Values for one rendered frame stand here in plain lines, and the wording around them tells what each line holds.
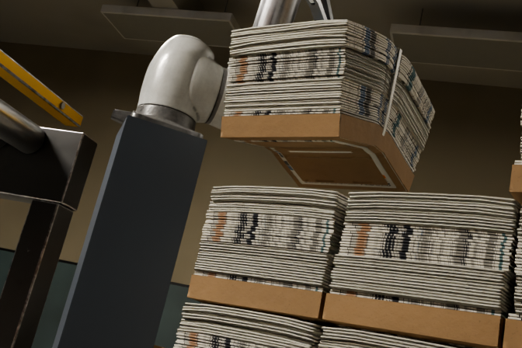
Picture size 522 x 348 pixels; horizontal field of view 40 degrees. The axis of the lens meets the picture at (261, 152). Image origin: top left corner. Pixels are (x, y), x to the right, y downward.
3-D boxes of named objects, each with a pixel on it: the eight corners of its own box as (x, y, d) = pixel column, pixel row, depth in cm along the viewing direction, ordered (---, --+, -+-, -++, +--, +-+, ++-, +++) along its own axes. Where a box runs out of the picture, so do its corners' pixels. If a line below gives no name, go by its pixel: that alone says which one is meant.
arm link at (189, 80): (130, 115, 185) (153, 40, 192) (196, 136, 190) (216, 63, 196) (140, 97, 170) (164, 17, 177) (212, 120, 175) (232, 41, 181)
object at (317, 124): (265, 146, 159) (266, 127, 159) (381, 147, 141) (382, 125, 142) (218, 137, 146) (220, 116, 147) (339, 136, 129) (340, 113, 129)
